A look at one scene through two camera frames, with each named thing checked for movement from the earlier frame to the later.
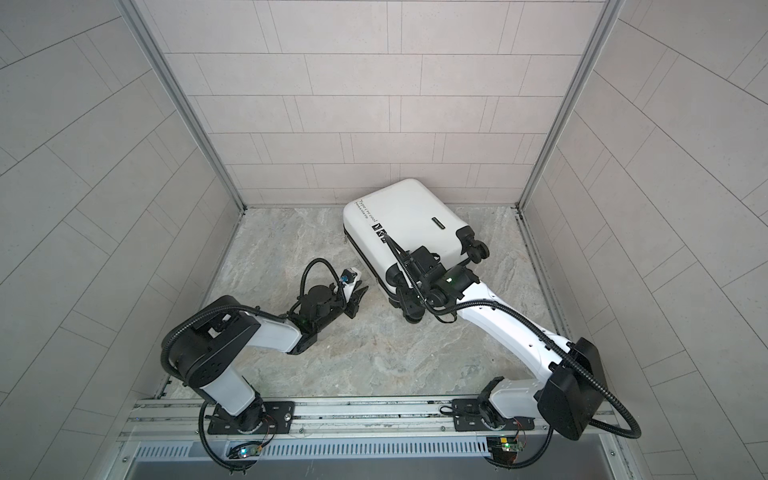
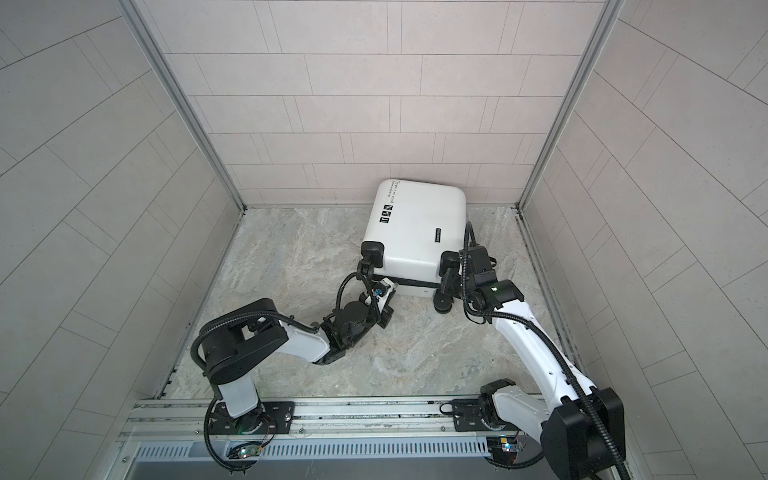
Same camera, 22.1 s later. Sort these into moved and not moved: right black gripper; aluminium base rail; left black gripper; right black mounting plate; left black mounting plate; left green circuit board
Moved: right black gripper; left black gripper
Not moved: aluminium base rail; right black mounting plate; left green circuit board; left black mounting plate
